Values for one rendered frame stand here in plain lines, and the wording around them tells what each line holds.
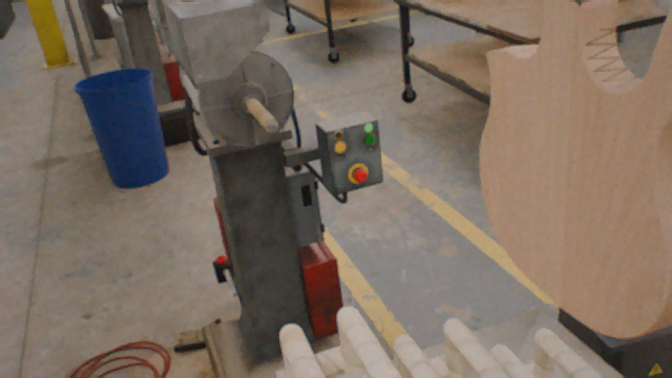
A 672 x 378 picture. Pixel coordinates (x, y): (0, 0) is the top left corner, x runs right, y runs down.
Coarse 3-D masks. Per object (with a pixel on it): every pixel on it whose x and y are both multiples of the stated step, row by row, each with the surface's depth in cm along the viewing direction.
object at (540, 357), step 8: (536, 344) 99; (536, 352) 100; (544, 352) 99; (536, 360) 100; (544, 360) 99; (552, 360) 99; (536, 368) 101; (544, 368) 100; (552, 368) 100; (544, 376) 101; (552, 376) 101
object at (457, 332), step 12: (444, 324) 92; (456, 324) 90; (456, 336) 89; (468, 336) 88; (468, 348) 86; (480, 348) 85; (468, 360) 86; (480, 360) 84; (492, 360) 83; (480, 372) 83; (492, 372) 81; (504, 372) 81
